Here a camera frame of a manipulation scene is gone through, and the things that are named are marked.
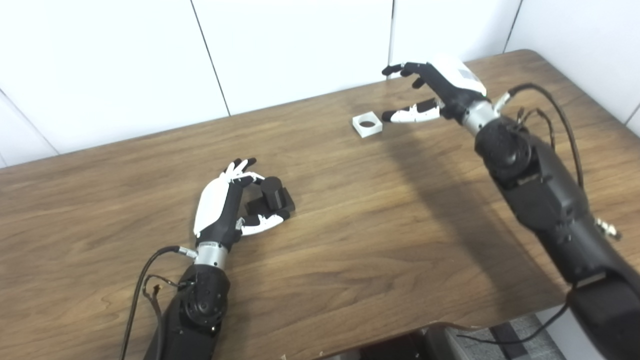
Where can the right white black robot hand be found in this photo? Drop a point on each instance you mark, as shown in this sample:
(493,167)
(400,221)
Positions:
(455,90)

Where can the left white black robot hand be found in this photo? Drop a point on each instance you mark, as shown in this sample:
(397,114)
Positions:
(215,210)

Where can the black peg with base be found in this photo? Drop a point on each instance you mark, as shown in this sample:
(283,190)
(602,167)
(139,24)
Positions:
(272,192)

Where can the white square piece with hole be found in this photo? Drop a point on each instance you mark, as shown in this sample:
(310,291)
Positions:
(372,131)

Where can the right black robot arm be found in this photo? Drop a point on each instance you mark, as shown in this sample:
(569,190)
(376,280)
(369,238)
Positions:
(540,185)

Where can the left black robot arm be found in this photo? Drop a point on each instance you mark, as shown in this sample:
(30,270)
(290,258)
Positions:
(200,305)

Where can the dark robot torso edge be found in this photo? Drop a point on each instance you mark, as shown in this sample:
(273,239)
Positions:
(400,350)

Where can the grey striped floor mat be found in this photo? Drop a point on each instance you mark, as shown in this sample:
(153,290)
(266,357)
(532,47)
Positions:
(530,350)

